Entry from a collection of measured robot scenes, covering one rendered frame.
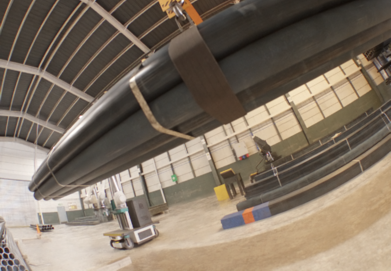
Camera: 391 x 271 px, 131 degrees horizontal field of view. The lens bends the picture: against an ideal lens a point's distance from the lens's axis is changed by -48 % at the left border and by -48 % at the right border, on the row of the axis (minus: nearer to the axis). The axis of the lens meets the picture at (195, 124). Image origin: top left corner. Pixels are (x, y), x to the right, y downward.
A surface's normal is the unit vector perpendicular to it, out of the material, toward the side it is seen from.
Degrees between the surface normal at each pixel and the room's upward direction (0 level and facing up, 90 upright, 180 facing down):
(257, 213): 90
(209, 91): 129
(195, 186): 90
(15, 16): 170
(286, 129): 90
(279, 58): 139
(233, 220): 90
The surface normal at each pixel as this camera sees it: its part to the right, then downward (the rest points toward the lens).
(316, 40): -0.05, 0.53
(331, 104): -0.44, -0.19
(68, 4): 0.38, 0.90
